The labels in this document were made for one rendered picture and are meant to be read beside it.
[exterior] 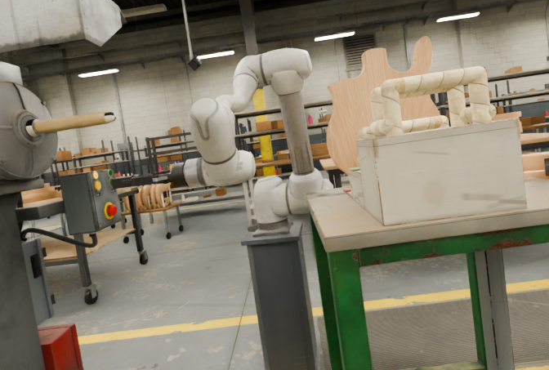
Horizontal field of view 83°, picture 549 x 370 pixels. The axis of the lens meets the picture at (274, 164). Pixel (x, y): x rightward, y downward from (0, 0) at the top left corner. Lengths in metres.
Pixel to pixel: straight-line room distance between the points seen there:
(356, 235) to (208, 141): 0.44
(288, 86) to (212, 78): 11.11
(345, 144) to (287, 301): 0.87
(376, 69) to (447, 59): 12.60
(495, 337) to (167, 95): 12.23
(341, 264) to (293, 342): 1.07
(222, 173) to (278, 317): 0.91
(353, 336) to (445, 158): 0.39
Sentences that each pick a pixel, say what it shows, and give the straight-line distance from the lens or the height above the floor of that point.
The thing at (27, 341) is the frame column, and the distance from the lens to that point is 1.25.
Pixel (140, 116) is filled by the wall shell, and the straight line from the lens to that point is 13.05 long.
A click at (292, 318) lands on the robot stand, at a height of 0.31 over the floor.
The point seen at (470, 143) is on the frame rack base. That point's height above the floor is 1.07.
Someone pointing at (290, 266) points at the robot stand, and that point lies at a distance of 1.51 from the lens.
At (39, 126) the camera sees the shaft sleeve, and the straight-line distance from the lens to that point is 0.99.
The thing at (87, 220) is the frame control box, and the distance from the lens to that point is 1.19.
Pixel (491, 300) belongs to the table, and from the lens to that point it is 1.26.
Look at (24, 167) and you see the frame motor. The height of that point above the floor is 1.15.
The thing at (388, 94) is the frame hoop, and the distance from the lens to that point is 0.65.
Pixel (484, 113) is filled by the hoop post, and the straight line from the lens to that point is 0.72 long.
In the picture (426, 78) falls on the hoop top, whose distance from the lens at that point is 0.68.
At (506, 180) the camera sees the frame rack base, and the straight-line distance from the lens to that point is 0.73.
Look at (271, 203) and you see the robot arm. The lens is 1.48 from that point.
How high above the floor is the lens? 1.11
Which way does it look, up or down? 3 degrees down
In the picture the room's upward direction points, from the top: 8 degrees counter-clockwise
